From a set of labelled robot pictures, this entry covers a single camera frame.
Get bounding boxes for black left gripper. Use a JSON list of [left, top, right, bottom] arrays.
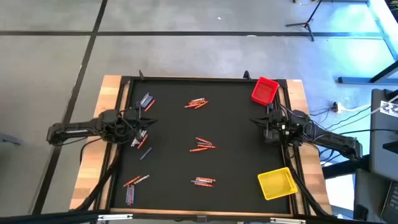
[[124, 102, 159, 141]]

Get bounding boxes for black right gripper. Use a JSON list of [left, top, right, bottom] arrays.
[[249, 103, 296, 133]]

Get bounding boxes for red plastic basket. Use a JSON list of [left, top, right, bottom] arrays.
[[251, 77, 280, 106]]

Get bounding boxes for black table mat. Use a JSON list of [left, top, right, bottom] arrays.
[[110, 79, 292, 215]]

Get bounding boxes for yellow plastic basket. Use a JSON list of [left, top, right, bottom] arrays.
[[257, 167, 299, 201]]

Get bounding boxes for white power strip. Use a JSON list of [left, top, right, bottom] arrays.
[[331, 101, 346, 113]]

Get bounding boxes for black support beam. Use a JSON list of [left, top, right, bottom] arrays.
[[322, 154, 371, 180]]

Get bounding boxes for black tripod stand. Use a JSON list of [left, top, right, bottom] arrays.
[[285, 0, 324, 42]]

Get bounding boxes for grey desk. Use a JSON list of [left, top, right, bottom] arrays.
[[369, 88, 398, 183]]

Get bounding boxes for white fiducial marker sheet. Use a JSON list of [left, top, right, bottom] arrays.
[[379, 100, 398, 118]]

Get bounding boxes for grey floor object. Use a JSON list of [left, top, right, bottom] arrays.
[[0, 133, 24, 146]]

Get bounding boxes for black crossbeam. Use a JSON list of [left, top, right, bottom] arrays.
[[0, 210, 103, 224]]

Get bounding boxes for laptop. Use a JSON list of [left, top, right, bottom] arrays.
[[381, 180, 398, 223]]

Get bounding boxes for thin black cable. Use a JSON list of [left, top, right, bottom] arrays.
[[79, 136, 103, 166]]

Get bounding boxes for black cable conduit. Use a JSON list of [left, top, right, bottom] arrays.
[[73, 146, 122, 212], [281, 146, 335, 218]]

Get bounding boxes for black floor cable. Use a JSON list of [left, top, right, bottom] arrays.
[[326, 105, 373, 131]]

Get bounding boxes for white floor cable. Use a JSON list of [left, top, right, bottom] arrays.
[[341, 105, 373, 113]]

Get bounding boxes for aluminium bracket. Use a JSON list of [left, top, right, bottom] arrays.
[[98, 213, 134, 222], [269, 217, 307, 224]]

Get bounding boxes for blue metal frame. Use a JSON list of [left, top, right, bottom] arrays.
[[338, 0, 398, 85]]

